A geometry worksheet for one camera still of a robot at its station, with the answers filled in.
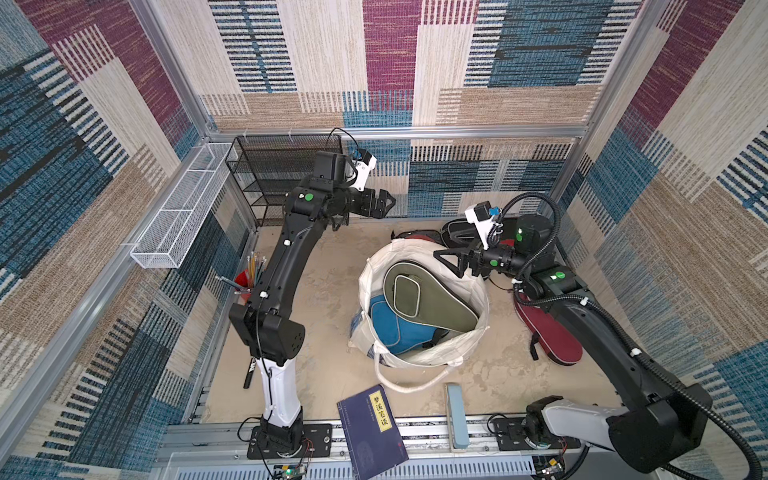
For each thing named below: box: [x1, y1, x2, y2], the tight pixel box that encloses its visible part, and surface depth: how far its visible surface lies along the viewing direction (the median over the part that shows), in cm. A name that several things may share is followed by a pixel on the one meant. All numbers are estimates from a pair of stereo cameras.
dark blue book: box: [337, 384, 409, 480], surface depth 76 cm
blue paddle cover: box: [369, 295, 437, 355], surface depth 89 cm
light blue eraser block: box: [447, 384, 470, 449], surface depth 74 cm
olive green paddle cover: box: [382, 260, 479, 333], surface depth 83 cm
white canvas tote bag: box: [349, 238, 490, 366], surface depth 76 cm
